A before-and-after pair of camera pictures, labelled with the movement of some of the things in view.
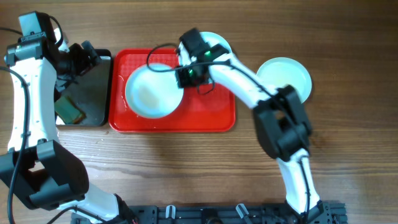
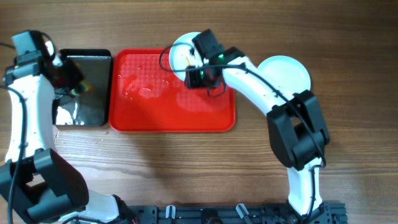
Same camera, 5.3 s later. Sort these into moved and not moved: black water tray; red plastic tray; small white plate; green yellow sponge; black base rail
Moved: small white plate; green yellow sponge
Not moved: black water tray; red plastic tray; black base rail
